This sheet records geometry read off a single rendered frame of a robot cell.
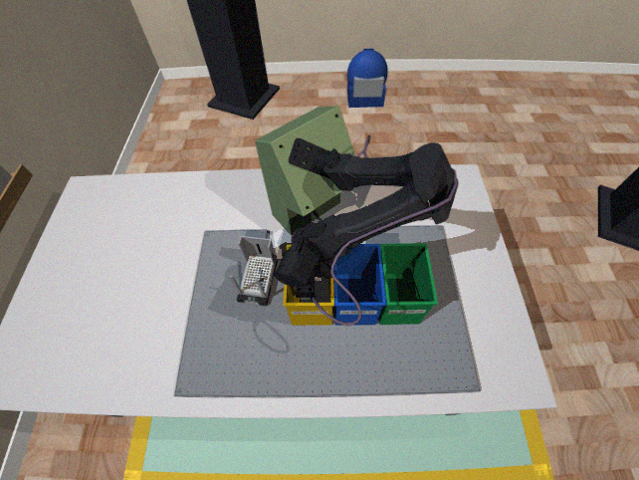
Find green bin with label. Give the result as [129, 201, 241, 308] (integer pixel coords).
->
[379, 243, 438, 325]

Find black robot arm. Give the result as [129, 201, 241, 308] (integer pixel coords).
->
[275, 138, 458, 299]

